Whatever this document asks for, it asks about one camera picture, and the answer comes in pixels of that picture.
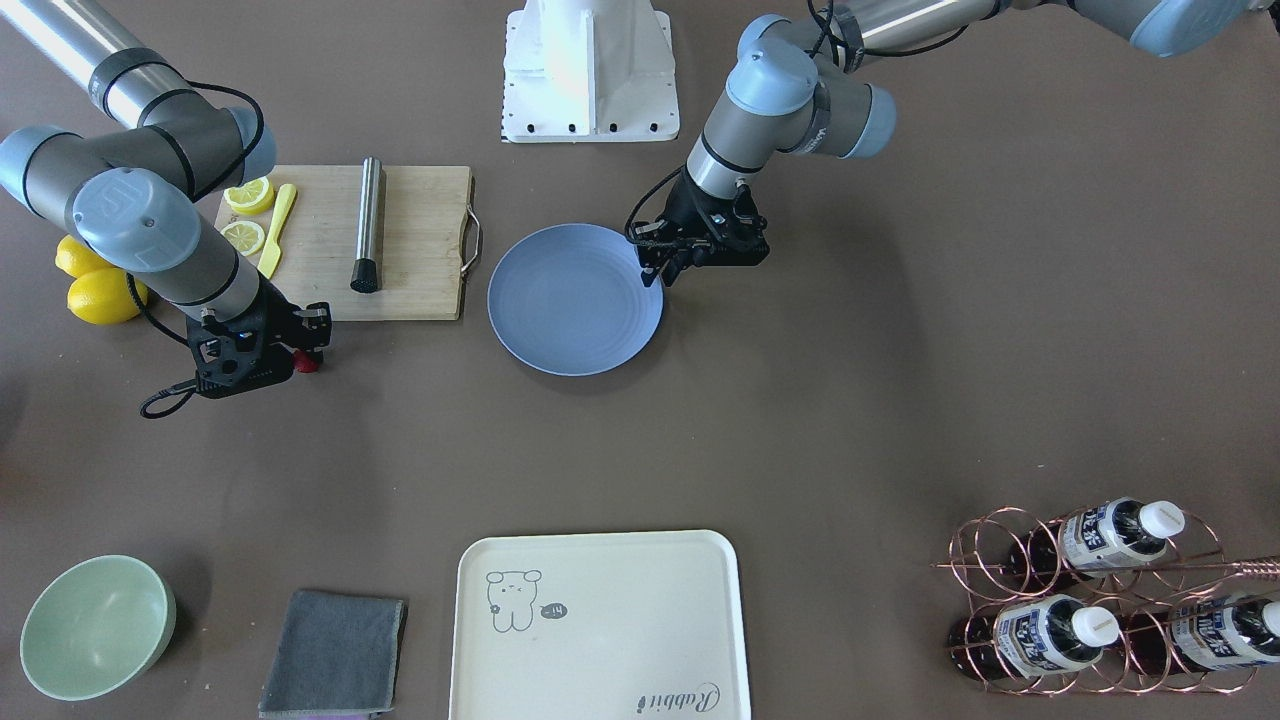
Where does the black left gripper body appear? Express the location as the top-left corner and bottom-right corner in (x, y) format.
(655, 168), (737, 259)

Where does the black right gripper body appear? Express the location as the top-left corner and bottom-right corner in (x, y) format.
(215, 281), (305, 348)

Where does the blue round plate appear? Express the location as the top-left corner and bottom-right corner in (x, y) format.
(486, 223), (666, 377)

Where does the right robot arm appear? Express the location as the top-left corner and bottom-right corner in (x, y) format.
(3, 1), (332, 386)

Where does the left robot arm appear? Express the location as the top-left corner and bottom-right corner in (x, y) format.
(623, 1), (1009, 287)

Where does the yellow plastic knife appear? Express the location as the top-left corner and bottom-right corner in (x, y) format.
(257, 183), (298, 279)

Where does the steel muddler black tip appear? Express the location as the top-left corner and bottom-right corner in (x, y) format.
(349, 156), (385, 293)

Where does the lemon slice lower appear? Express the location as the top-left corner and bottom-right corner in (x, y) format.
(220, 220), (268, 256)

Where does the lemon slice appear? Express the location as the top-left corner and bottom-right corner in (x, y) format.
(223, 177), (276, 217)
(220, 220), (268, 256)

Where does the lemon slice upper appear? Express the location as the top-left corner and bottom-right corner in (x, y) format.
(223, 177), (276, 217)

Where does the wooden cutting board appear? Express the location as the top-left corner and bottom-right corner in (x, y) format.
(270, 164), (474, 322)

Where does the yellow lemon far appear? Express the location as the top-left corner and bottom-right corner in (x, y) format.
(67, 266), (140, 325)

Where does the yellow lemon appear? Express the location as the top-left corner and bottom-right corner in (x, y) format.
(54, 234), (114, 278)
(67, 266), (140, 325)

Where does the yellow lemon near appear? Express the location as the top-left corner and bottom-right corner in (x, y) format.
(54, 234), (114, 278)

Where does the grey folded cloth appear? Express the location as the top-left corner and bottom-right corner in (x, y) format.
(259, 589), (406, 719)

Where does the green bowl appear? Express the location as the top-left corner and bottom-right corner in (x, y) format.
(20, 555), (177, 701)

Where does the cream rabbit tray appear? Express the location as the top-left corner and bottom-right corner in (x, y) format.
(449, 529), (753, 719)

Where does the dark tea bottle middle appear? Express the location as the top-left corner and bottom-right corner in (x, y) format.
(1002, 497), (1187, 593)

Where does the dark tea bottle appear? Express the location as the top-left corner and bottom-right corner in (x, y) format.
(1121, 593), (1279, 676)
(1002, 497), (1187, 593)
(947, 594), (1121, 682)

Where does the dark tea bottle front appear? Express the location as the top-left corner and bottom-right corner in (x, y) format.
(947, 594), (1121, 682)

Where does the dark tea bottle back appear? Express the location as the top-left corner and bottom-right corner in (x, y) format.
(1121, 593), (1279, 676)

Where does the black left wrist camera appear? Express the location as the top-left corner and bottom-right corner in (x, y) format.
(692, 183), (769, 266)

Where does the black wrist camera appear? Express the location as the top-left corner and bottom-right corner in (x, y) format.
(692, 183), (769, 266)
(186, 318), (294, 398)

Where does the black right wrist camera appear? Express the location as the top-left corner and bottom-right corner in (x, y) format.
(186, 318), (294, 398)

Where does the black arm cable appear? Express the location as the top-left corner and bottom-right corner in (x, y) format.
(125, 79), (266, 419)

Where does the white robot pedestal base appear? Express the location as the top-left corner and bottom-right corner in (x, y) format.
(500, 1), (681, 143)

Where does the copper wire bottle rack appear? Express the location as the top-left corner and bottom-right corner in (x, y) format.
(938, 507), (1277, 697)

